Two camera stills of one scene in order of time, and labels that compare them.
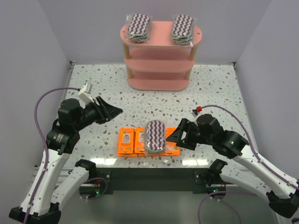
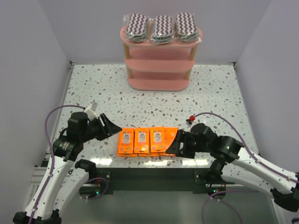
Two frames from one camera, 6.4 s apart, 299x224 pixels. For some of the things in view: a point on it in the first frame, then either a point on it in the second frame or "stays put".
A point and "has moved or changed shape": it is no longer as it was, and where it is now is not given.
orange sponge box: (139, 141) stays put
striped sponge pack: (182, 29) has moved or changed shape
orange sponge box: (126, 143) stays put
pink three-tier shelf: (160, 64) stays put
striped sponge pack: (155, 136) → (163, 31)
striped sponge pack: (138, 27) stays put
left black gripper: (103, 110) → (103, 127)
